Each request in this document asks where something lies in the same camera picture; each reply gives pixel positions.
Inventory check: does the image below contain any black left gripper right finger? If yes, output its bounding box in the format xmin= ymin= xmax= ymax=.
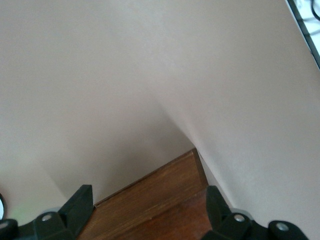
xmin=199 ymin=185 xmax=311 ymax=240

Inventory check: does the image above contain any dark brown wooden cabinet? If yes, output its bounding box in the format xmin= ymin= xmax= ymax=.
xmin=76 ymin=147 xmax=210 ymax=240

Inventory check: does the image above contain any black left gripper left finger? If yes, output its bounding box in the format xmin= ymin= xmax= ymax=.
xmin=0 ymin=184 xmax=94 ymax=240

